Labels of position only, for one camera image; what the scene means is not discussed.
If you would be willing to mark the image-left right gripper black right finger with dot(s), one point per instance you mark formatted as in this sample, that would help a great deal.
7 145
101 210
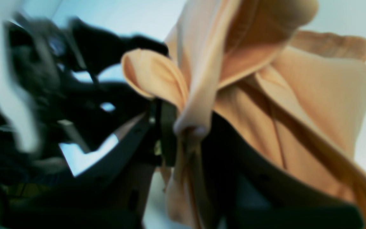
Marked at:
249 192

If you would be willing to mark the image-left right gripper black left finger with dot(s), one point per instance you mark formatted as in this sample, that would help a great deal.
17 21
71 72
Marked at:
111 194

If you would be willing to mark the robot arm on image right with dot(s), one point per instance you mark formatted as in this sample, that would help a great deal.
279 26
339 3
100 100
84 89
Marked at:
50 93

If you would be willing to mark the peach T-shirt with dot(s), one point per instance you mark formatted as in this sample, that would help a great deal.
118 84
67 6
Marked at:
298 97

